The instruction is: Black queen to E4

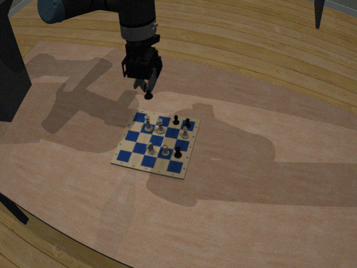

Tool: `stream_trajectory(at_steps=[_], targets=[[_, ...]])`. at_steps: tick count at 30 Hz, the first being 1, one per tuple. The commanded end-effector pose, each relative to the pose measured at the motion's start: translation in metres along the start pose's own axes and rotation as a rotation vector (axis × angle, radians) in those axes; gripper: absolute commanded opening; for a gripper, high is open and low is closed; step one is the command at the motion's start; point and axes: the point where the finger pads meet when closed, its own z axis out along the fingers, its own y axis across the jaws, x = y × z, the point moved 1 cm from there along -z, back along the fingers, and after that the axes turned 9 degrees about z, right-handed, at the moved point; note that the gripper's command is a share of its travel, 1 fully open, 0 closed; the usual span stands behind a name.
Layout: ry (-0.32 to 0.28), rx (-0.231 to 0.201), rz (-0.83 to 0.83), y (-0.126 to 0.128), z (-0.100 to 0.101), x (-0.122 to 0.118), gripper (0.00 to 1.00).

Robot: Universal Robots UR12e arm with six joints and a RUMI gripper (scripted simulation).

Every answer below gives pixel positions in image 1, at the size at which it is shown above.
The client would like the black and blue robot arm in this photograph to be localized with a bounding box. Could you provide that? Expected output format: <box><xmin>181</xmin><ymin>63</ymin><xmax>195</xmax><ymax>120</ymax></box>
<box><xmin>37</xmin><ymin>0</ymin><xmax>160</xmax><ymax>47</ymax></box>

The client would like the blue and cream chessboard with pieces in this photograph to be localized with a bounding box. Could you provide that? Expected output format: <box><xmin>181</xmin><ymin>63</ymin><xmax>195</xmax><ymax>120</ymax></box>
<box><xmin>110</xmin><ymin>109</ymin><xmax>201</xmax><ymax>180</ymax></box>

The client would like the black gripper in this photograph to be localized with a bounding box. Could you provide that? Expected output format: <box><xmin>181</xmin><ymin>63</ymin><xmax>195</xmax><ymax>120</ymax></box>
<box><xmin>122</xmin><ymin>36</ymin><xmax>162</xmax><ymax>93</ymax></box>

